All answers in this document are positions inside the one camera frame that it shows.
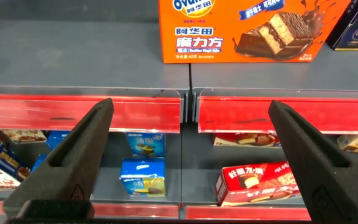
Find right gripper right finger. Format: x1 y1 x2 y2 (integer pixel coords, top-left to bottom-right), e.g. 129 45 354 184
267 100 358 222

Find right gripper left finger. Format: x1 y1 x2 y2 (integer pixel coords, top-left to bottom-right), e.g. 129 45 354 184
2 97 115 218

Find blue cookie box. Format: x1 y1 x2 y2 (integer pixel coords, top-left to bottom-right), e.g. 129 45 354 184
45 130 71 151
119 157 167 198
30 154 48 174
125 132 167 159

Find yellow snack box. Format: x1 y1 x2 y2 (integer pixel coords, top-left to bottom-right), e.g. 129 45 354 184
336 134 358 156

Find cream snack box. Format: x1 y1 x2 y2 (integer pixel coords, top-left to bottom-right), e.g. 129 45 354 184
0 129 48 145

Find red chocolate pie box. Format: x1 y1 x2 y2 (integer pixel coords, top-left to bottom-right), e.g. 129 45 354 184
213 133 282 148
214 161 301 207

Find dark blue snack box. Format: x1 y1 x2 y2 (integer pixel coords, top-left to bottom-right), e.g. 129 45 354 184
325 0 358 52

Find orange chocolate cake box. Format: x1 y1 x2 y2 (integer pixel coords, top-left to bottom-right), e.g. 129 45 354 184
158 0 352 65

